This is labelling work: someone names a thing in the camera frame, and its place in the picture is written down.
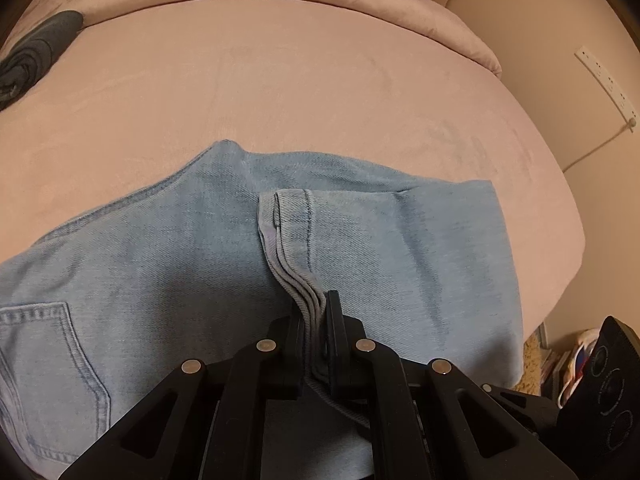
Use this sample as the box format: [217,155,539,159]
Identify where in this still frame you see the light blue denim pants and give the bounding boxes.
[0,139,525,480]

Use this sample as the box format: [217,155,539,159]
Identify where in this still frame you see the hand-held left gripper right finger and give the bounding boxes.
[320,290,566,480]

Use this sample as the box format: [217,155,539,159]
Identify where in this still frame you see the pink bed sheet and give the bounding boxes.
[0,0,586,356]

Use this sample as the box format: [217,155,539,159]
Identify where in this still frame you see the white power cable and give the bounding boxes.
[564,119,637,173]

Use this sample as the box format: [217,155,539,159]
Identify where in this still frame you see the dark grey rolled garment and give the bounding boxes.
[0,10,85,111]

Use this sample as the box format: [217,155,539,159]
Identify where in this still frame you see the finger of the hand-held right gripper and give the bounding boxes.
[480,382,561,443]

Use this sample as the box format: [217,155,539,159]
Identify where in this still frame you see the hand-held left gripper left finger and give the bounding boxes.
[57,310,306,480]

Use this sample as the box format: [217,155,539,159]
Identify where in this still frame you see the brown rug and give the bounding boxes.
[520,327,547,392]

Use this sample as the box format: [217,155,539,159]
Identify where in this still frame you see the pile of books on floor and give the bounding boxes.
[557,329,601,407]

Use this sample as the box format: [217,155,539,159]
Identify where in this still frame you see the white power strip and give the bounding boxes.
[575,45,639,133]

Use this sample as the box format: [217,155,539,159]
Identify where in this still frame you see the stack of books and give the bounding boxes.
[540,347,571,397]

